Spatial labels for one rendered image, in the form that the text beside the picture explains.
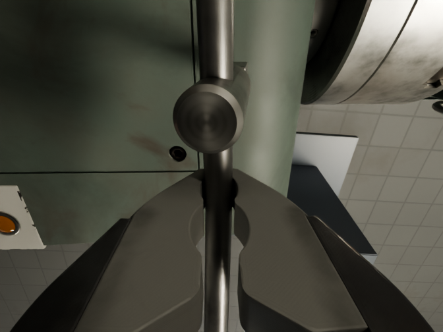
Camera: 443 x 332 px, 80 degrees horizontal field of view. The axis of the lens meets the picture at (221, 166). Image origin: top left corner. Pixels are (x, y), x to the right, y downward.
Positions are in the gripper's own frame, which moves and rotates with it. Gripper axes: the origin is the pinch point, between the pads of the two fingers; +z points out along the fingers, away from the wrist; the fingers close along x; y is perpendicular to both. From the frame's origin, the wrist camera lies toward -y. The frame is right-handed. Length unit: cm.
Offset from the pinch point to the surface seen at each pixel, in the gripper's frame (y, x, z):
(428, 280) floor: 185, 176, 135
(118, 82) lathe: -2.5, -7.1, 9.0
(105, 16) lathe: -6.6, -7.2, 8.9
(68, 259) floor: 153, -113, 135
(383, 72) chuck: -2.3, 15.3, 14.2
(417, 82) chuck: -1.2, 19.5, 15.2
